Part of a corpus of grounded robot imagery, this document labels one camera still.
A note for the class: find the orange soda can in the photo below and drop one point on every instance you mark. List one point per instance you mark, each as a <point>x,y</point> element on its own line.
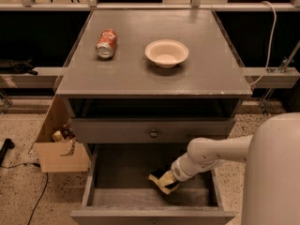
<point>106,44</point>

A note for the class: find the black object on shelf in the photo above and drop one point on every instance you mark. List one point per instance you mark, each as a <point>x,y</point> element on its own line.
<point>17,67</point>

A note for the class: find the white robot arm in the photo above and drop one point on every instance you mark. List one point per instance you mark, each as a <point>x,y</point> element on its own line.
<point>272,178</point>

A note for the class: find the black cylindrical floor object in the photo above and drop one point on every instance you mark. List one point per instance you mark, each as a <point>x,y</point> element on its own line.
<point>6,145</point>

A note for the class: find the cardboard box with items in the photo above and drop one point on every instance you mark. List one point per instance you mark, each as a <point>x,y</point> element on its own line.
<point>59,155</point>

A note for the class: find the round metal drawer knob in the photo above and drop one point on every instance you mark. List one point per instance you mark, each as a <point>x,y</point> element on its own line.
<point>153,133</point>

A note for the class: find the grey top drawer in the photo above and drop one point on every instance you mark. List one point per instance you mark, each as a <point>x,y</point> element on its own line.
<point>137,130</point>

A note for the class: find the grey drawer cabinet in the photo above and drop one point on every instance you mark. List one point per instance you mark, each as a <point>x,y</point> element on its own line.
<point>208,85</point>

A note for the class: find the grey open middle drawer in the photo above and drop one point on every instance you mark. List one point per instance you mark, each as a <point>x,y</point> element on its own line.
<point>118,191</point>

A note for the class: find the white paper bowl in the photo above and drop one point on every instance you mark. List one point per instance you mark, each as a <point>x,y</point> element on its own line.
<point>166,53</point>

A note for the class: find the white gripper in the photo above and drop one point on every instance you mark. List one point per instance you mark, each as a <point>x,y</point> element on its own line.
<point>177,170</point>

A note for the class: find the green and yellow sponge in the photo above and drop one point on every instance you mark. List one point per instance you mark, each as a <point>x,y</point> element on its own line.
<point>153,176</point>

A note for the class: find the metal frame rail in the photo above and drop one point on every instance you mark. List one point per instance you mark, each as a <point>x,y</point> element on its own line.
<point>217,5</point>

